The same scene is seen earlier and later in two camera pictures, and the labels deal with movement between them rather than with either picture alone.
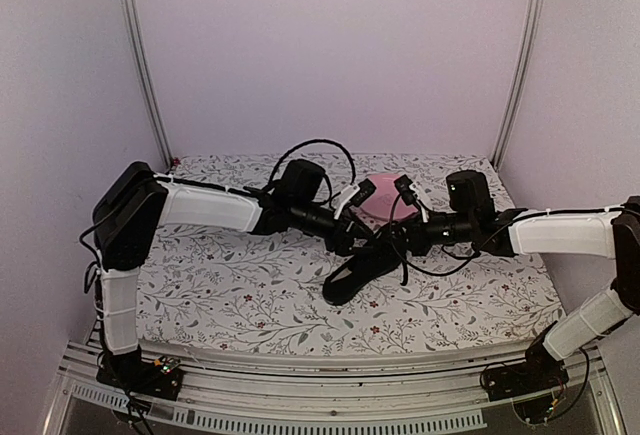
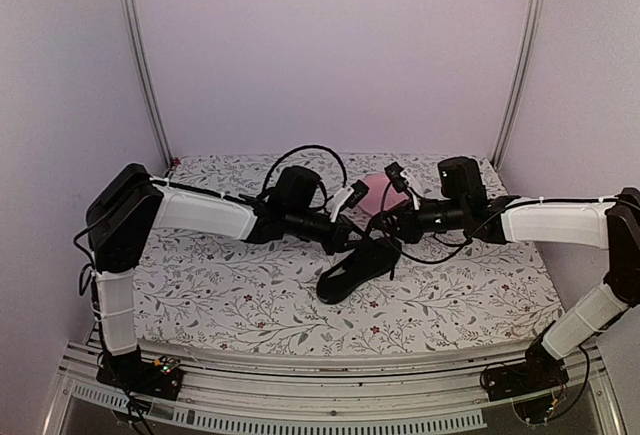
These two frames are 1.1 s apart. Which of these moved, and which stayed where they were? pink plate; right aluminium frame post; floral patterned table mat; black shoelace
Moved: black shoelace
Stayed: pink plate; right aluminium frame post; floral patterned table mat
